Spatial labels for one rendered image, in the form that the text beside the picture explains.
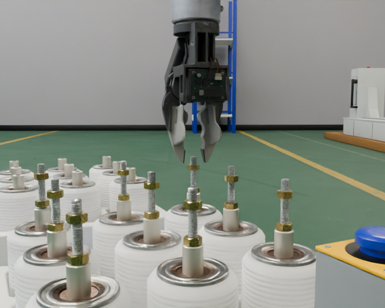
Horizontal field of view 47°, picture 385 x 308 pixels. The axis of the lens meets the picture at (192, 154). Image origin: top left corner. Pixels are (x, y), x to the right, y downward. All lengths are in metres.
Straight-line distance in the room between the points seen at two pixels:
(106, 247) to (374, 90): 4.64
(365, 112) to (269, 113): 2.28
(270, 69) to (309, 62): 0.62
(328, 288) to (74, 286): 0.22
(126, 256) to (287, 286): 0.19
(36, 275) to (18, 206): 0.43
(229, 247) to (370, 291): 0.28
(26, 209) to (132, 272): 0.43
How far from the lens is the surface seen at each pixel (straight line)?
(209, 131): 0.71
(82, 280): 0.42
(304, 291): 0.51
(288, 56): 7.15
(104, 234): 0.65
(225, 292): 0.45
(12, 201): 0.93
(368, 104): 5.08
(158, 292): 0.45
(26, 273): 0.52
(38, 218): 0.65
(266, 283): 0.50
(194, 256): 0.46
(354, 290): 0.35
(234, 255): 0.59
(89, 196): 0.95
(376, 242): 0.35
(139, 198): 0.97
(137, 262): 0.54
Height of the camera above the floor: 0.43
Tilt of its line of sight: 7 degrees down
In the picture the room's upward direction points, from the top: straight up
